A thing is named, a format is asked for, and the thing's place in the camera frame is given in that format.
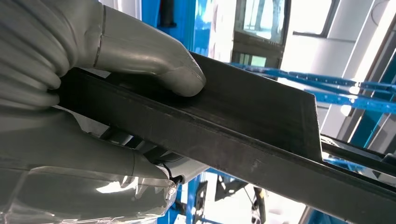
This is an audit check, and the dark framed window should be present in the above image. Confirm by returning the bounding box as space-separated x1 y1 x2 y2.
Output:
230 0 291 67

